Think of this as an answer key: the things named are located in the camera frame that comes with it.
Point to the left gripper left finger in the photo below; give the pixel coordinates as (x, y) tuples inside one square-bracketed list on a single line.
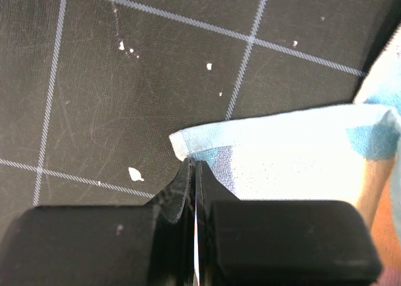
[(149, 244)]

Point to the orange patterned towel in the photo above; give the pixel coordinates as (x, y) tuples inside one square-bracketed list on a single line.
[(346, 152)]

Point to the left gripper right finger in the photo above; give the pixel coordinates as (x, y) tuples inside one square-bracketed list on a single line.
[(279, 242)]

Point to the black grid mat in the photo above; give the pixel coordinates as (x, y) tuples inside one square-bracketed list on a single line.
[(92, 89)]

